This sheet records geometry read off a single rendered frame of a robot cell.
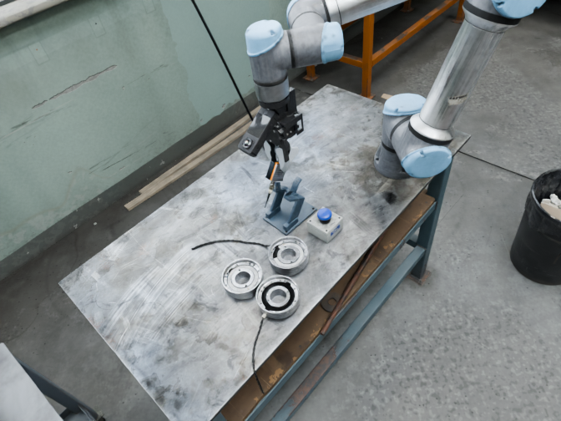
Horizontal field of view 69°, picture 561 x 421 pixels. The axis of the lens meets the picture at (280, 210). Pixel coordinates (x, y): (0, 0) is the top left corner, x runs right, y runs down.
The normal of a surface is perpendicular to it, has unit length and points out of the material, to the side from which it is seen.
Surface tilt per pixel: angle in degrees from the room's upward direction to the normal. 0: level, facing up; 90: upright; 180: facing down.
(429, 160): 97
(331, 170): 0
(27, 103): 90
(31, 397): 0
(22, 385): 0
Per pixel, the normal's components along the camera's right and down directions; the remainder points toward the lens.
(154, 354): -0.12, -0.67
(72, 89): 0.72, 0.44
